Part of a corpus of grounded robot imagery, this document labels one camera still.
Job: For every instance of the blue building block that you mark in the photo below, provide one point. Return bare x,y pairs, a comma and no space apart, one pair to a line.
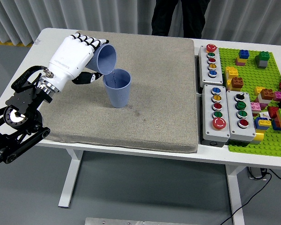
276,126
244,54
257,124

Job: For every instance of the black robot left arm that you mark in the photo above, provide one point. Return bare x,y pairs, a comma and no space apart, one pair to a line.
21,112

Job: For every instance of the white table leg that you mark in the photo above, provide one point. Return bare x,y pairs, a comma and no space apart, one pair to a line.
235,192
70,178

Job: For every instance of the grey box with selector switch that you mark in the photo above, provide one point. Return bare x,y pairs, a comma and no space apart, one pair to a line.
233,126

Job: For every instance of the red building block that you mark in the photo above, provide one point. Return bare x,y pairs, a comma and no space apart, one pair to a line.
272,112

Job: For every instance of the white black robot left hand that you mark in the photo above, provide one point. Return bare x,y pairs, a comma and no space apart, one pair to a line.
70,58

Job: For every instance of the grey building block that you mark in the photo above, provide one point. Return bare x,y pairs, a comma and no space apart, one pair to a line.
262,63

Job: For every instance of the grey box large red button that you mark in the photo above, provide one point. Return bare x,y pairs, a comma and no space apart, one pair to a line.
207,126

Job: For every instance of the grey-brown fabric mat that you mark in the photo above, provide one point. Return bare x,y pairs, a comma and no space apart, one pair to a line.
142,105

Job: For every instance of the pink building block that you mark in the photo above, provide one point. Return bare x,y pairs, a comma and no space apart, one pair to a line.
255,106
237,61

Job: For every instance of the brown building block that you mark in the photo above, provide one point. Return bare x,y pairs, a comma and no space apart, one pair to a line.
267,93
237,82

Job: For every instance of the magenta building block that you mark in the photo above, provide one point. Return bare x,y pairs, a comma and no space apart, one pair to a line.
279,95

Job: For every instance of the grey power strip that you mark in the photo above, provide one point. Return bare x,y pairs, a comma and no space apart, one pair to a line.
255,174

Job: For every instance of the person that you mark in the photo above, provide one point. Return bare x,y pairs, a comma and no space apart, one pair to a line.
178,16

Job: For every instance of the yellow round building block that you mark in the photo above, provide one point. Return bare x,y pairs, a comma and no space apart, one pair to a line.
259,136

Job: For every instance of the white pleated curtain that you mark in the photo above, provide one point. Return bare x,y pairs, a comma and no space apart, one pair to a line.
107,11

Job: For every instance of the white building block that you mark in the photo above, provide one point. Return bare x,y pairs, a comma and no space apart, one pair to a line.
263,100

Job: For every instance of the grey five-button control box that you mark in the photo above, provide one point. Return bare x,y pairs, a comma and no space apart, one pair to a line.
204,70

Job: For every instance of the green studded baseplate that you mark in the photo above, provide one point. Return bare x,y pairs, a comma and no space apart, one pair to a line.
250,77

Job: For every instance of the blue ribbed cup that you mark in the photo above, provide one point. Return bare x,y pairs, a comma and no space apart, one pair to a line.
118,96
106,58

